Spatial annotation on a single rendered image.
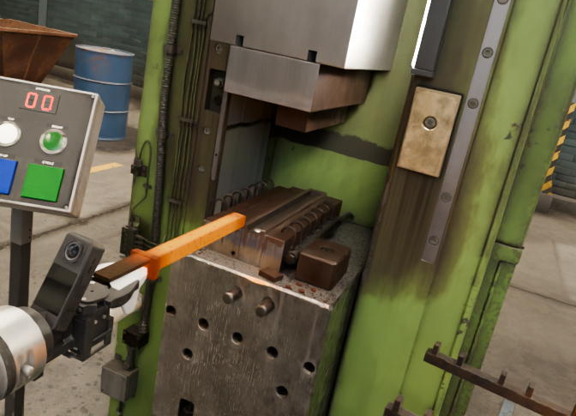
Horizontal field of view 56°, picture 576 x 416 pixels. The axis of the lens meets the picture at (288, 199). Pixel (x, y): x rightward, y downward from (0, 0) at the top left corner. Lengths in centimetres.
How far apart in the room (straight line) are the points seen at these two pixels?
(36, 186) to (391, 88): 92
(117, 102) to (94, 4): 368
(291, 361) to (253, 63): 62
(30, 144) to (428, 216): 88
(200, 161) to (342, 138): 43
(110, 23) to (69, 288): 854
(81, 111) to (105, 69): 448
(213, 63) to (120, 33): 770
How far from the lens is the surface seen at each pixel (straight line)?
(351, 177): 158
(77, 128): 130
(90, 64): 581
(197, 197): 140
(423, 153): 116
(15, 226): 147
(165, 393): 140
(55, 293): 70
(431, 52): 113
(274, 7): 112
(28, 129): 133
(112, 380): 172
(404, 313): 128
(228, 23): 116
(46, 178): 128
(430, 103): 115
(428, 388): 137
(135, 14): 886
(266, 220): 127
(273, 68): 111
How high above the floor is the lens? 141
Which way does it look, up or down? 17 degrees down
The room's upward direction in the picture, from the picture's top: 11 degrees clockwise
